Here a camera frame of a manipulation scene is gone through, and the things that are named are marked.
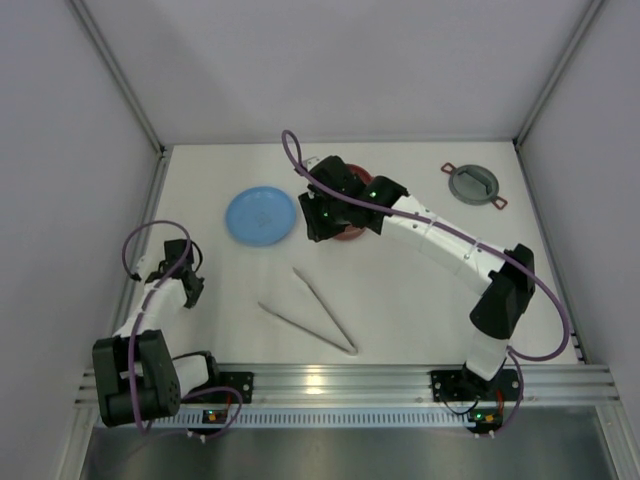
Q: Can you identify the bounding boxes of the grey top lid with clasps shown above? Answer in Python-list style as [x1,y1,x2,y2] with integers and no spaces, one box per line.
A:
[440,162,508,210]

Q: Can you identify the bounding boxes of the metal tongs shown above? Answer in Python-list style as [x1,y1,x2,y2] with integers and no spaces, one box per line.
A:
[257,267,359,356]

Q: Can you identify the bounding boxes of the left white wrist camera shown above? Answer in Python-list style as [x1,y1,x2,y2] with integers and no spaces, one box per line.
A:
[130,254,152,282]

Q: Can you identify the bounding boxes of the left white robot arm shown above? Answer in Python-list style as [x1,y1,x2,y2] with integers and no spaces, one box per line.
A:
[92,239,221,427]

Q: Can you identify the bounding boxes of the blue plate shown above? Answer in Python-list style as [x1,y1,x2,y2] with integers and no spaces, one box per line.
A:
[225,186,297,247]

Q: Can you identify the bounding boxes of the dark red lunch container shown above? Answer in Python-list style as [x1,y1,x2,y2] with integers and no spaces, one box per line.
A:
[334,227,366,241]

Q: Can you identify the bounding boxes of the pink lunch container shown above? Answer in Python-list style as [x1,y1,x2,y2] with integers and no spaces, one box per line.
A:
[346,164,373,189]

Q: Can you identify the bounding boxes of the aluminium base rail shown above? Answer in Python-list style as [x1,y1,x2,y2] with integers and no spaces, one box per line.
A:
[74,362,621,431]

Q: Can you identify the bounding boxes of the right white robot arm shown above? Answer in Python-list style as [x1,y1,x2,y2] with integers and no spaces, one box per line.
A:
[297,156,535,399]

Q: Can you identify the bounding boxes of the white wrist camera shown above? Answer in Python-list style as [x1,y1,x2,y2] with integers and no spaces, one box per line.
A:
[130,254,152,282]
[302,156,321,171]

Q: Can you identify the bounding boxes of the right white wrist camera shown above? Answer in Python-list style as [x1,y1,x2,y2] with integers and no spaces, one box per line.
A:
[302,156,321,171]

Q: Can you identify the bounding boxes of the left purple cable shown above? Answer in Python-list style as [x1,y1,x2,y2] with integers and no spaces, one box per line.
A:
[122,219,244,441]

